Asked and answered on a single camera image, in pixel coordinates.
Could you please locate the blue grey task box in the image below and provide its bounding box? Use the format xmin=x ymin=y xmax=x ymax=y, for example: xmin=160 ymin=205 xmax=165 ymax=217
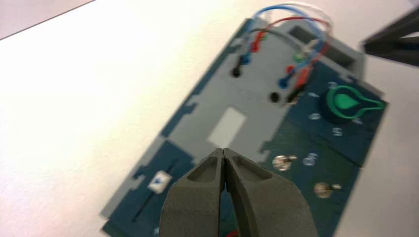
xmin=99 ymin=16 xmax=388 ymax=237

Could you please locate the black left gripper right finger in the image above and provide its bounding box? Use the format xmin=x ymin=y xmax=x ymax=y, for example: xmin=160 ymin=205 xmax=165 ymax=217
xmin=223 ymin=149 xmax=320 ymax=237

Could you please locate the silver metal toggle switch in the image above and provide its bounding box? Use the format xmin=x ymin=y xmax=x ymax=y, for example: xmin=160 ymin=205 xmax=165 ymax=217
xmin=313 ymin=182 xmax=342 ymax=199
xmin=272 ymin=155 xmax=298 ymax=172

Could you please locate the white slider knob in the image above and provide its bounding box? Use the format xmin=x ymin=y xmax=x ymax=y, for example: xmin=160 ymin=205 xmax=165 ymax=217
xmin=147 ymin=170 xmax=173 ymax=194

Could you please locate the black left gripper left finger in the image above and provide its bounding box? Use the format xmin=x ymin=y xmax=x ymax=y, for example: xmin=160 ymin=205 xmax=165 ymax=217
xmin=159 ymin=148 xmax=226 ymax=237

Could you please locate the blue banana plug cable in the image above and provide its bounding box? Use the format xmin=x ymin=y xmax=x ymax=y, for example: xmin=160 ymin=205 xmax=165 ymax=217
xmin=239 ymin=4 xmax=330 ymax=89

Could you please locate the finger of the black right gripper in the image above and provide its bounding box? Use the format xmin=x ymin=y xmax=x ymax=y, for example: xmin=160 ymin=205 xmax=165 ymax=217
xmin=363 ymin=37 xmax=419 ymax=68
xmin=361 ymin=7 xmax=419 ymax=46

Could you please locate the green rotary pointer knob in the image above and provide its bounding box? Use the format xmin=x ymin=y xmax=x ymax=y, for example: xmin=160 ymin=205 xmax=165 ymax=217
xmin=320 ymin=85 xmax=387 ymax=123

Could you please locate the white banana plug cable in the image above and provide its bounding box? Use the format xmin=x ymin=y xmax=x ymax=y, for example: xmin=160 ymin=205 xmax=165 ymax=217
xmin=261 ymin=1 xmax=335 ymax=61

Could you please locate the red banana plug cable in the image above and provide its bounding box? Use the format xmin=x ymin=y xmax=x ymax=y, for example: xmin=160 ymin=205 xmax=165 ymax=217
xmin=249 ymin=16 xmax=332 ymax=90

